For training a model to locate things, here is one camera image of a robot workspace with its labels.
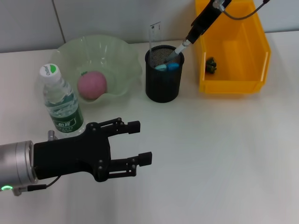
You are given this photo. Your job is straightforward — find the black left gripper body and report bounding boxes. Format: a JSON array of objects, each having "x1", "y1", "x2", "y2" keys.
[{"x1": 33, "y1": 122, "x2": 112, "y2": 183}]

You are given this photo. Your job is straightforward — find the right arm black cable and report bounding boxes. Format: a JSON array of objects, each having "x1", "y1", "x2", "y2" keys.
[{"x1": 212, "y1": 0, "x2": 271, "y2": 21}]

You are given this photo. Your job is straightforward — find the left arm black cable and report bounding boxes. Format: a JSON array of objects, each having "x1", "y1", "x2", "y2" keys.
[{"x1": 13, "y1": 175, "x2": 62, "y2": 196}]

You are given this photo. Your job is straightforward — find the pink peach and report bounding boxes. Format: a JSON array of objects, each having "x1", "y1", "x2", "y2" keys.
[{"x1": 76, "y1": 71, "x2": 108, "y2": 101}]

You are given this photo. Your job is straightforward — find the green glass fruit bowl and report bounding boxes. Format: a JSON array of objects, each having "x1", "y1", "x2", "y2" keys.
[{"x1": 35, "y1": 34, "x2": 144, "y2": 109}]

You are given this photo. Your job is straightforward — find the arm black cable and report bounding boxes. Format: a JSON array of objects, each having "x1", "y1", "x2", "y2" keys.
[
  {"x1": 212, "y1": 0, "x2": 271, "y2": 21},
  {"x1": 13, "y1": 175, "x2": 62, "y2": 196}
]

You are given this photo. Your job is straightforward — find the green plastic wrapper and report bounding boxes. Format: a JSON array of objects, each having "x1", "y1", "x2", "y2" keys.
[{"x1": 205, "y1": 56, "x2": 218, "y2": 75}]

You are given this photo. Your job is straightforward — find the yellow plastic bin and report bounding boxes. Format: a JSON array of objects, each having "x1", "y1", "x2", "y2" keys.
[{"x1": 195, "y1": 0, "x2": 272, "y2": 95}]

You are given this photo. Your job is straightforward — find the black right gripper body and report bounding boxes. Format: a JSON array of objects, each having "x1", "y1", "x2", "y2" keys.
[{"x1": 202, "y1": 0, "x2": 232, "y2": 24}]

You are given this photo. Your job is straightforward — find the black mesh pen holder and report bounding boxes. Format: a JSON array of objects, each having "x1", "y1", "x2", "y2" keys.
[{"x1": 144, "y1": 45, "x2": 185, "y2": 104}]

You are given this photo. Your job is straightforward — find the blue scissors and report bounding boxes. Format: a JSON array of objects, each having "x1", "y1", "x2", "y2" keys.
[{"x1": 154, "y1": 62, "x2": 180, "y2": 73}]

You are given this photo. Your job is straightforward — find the clear plastic water bottle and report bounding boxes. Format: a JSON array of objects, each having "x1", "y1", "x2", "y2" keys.
[{"x1": 38, "y1": 63, "x2": 85, "y2": 139}]

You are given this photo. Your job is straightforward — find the white silver ballpoint pen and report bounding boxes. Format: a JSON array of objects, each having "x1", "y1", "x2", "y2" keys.
[{"x1": 164, "y1": 39, "x2": 191, "y2": 63}]

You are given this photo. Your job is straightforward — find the transparent plastic ruler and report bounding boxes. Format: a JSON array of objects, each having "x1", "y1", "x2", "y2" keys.
[{"x1": 148, "y1": 21, "x2": 162, "y2": 69}]

